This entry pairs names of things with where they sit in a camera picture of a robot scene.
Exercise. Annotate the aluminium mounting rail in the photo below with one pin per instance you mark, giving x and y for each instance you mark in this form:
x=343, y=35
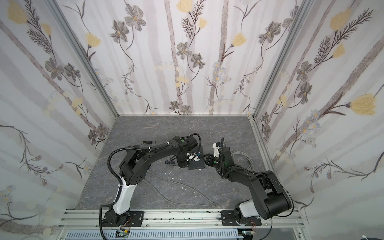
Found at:
x=173, y=219

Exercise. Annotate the white slotted cable duct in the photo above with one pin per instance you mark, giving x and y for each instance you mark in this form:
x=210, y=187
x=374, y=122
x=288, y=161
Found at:
x=189, y=234

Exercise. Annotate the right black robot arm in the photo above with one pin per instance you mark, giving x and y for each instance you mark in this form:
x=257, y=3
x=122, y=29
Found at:
x=269, y=197

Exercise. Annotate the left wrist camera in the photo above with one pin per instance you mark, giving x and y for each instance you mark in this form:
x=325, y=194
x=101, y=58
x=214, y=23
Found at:
x=193, y=157

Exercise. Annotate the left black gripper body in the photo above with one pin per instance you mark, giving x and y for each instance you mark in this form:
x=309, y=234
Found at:
x=195, y=162

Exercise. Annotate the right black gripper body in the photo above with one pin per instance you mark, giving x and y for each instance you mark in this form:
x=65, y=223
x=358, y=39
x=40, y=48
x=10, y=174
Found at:
x=210, y=160

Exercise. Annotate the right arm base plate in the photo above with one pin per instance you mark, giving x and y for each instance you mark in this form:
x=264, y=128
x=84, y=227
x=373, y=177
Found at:
x=234, y=218

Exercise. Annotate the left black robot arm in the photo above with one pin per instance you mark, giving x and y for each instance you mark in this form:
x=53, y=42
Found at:
x=133, y=170

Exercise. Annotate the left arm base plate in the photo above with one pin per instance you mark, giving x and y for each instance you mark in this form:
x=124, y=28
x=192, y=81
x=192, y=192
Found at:
x=135, y=219

